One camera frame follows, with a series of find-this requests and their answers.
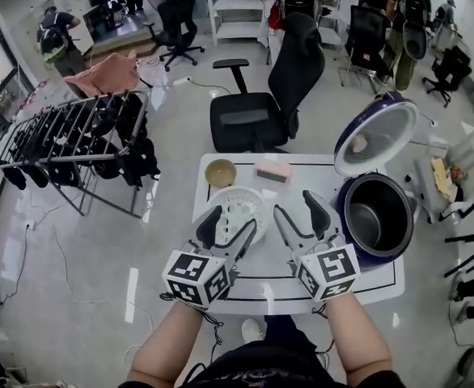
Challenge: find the person's black shirt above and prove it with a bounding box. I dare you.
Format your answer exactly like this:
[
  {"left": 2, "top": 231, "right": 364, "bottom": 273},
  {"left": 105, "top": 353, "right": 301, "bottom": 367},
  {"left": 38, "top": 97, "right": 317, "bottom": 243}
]
[{"left": 116, "top": 315, "right": 408, "bottom": 388}]

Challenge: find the person's white shoe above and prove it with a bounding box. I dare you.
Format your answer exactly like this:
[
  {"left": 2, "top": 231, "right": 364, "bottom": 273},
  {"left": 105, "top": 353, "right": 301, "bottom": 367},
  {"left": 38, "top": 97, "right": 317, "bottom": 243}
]
[{"left": 241, "top": 318, "right": 266, "bottom": 344}]

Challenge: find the black office chair with headrest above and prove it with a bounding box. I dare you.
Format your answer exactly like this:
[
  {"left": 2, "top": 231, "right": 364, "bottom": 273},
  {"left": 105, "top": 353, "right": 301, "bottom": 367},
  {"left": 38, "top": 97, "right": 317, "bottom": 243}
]
[{"left": 209, "top": 11, "right": 327, "bottom": 154}]

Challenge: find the grey clothes drying rack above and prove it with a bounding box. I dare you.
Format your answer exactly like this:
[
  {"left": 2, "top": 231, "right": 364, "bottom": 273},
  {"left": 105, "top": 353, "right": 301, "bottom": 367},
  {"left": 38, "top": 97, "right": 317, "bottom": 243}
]
[{"left": 0, "top": 89, "right": 162, "bottom": 220}]

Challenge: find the person's left forearm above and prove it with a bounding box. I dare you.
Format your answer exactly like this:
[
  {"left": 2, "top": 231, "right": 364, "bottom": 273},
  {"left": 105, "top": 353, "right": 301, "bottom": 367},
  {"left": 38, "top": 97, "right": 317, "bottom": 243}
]
[{"left": 126, "top": 300, "right": 206, "bottom": 384}]

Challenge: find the black mesh office chair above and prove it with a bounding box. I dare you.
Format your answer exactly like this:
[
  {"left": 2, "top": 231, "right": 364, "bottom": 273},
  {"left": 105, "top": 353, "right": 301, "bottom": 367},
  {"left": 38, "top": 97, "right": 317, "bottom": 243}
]
[{"left": 142, "top": 0, "right": 206, "bottom": 73}]

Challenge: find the dark blue rice cooker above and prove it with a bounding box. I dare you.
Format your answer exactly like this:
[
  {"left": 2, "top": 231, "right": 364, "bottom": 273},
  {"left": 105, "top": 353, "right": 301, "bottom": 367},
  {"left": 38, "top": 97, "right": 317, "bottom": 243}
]
[{"left": 332, "top": 91, "right": 421, "bottom": 273}]

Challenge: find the black metal stand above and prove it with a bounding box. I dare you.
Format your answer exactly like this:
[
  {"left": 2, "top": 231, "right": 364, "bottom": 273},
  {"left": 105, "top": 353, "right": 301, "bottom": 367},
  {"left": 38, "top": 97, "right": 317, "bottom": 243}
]
[{"left": 442, "top": 227, "right": 474, "bottom": 279}]

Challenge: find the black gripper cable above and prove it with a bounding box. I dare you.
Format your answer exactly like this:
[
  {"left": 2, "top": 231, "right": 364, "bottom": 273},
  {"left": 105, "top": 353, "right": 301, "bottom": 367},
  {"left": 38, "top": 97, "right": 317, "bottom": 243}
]
[{"left": 201, "top": 308, "right": 225, "bottom": 346}]

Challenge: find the person's right forearm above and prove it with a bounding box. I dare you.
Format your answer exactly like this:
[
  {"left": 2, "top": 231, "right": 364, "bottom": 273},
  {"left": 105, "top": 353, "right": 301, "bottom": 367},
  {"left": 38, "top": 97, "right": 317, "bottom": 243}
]
[{"left": 323, "top": 292, "right": 396, "bottom": 384}]

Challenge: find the white cart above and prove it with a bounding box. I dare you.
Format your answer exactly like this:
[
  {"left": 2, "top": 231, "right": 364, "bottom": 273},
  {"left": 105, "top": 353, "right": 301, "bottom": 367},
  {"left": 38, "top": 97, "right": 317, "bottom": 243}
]
[{"left": 412, "top": 127, "right": 474, "bottom": 225}]

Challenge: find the pink and grey sponge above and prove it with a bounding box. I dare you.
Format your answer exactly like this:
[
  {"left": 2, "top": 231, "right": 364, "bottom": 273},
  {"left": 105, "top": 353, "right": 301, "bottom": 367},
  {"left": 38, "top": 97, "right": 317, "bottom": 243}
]
[{"left": 253, "top": 160, "right": 294, "bottom": 185}]

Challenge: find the beige ceramic bowl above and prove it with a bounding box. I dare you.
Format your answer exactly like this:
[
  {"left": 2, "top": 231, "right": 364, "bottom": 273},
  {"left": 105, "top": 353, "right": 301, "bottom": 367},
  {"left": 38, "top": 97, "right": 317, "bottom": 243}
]
[{"left": 204, "top": 158, "right": 238, "bottom": 188}]

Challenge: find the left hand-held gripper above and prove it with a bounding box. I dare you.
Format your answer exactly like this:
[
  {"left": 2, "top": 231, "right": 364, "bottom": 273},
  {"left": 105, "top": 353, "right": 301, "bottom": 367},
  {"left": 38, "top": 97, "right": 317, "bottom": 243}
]
[{"left": 162, "top": 205, "right": 260, "bottom": 311}]

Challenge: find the black pot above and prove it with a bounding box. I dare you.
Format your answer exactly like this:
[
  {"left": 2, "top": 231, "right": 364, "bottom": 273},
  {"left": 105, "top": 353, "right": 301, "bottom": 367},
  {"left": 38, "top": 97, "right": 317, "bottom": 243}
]
[{"left": 344, "top": 173, "right": 414, "bottom": 258}]

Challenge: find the pink cloth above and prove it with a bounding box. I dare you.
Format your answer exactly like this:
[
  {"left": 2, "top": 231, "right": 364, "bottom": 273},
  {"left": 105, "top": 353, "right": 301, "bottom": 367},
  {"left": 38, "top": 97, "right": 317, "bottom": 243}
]
[{"left": 62, "top": 51, "right": 142, "bottom": 99}]

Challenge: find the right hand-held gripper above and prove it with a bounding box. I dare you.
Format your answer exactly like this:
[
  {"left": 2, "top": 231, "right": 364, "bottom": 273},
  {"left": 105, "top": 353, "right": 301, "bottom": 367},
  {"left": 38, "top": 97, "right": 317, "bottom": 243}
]
[{"left": 273, "top": 189, "right": 362, "bottom": 302}]

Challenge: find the white shelf unit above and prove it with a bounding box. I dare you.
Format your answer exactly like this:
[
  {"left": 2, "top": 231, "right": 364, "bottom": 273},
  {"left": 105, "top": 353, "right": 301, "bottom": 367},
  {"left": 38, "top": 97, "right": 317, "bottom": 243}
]
[{"left": 203, "top": 0, "right": 271, "bottom": 49}]

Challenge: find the white steamer tray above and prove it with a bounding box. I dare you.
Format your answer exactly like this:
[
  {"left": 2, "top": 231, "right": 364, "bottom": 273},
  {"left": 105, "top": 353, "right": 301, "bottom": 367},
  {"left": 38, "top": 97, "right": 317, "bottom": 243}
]
[{"left": 205, "top": 185, "right": 273, "bottom": 247}]

